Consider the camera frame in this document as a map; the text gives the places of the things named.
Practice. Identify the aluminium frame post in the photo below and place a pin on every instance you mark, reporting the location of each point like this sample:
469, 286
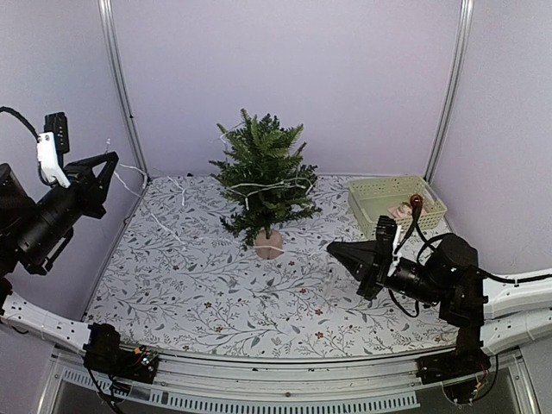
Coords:
459, 52
108, 26

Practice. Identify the left aluminium frame post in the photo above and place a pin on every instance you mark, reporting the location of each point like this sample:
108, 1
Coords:
108, 26

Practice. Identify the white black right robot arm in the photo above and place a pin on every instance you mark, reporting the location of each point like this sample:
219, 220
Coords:
490, 312

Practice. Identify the floral white table mat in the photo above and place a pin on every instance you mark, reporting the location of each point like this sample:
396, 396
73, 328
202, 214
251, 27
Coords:
327, 321

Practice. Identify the small green christmas tree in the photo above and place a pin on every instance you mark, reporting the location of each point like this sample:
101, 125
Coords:
263, 171

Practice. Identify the pink bow ornaments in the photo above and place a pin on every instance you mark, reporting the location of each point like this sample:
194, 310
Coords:
401, 211

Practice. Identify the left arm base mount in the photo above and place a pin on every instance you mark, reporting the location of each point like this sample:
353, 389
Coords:
139, 364

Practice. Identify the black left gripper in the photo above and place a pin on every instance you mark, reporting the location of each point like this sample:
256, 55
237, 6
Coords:
84, 168

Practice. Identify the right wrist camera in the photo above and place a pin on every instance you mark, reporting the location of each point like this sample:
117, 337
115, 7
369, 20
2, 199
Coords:
387, 237

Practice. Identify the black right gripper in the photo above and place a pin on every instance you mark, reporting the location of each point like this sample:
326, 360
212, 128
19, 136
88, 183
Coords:
358, 258

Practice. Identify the pale green perforated basket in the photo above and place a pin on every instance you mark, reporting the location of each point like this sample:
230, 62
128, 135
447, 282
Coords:
371, 198

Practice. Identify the right aluminium frame post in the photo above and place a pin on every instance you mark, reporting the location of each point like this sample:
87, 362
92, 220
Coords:
459, 52

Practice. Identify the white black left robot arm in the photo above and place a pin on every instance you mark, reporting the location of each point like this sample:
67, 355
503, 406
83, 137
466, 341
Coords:
21, 314

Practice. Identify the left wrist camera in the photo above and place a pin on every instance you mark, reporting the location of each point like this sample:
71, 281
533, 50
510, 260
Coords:
52, 145

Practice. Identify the clear wire fairy lights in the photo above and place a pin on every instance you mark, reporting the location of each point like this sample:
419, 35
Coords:
175, 245

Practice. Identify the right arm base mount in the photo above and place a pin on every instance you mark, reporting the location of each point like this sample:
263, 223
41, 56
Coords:
457, 366

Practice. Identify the red bauble ornament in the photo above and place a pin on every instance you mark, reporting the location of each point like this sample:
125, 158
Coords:
416, 201

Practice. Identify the aluminium front rail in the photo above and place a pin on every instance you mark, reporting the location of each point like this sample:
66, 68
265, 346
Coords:
187, 382

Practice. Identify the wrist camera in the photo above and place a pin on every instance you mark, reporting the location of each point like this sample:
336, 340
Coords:
52, 145
387, 237

